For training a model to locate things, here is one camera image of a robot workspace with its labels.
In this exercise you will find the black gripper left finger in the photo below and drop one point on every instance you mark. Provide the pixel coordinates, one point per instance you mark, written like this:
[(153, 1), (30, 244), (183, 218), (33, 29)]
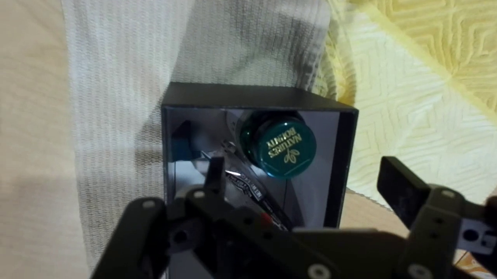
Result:
[(134, 237)]

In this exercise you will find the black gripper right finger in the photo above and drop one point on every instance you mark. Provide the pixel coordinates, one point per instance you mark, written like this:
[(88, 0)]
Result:
[(436, 226)]

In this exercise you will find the shiny clear item in box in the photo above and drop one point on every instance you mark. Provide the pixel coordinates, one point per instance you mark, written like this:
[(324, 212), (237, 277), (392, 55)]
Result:
[(243, 179)]

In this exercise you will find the black open box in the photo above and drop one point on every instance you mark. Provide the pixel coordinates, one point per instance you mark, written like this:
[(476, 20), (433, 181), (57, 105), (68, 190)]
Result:
[(249, 94)]

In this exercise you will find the yellow patterned cloth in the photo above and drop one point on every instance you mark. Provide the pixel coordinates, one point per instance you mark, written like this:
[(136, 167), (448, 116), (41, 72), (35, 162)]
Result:
[(414, 102)]

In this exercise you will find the white and grey cloth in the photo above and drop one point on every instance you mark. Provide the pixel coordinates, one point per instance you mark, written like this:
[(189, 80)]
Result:
[(130, 77)]

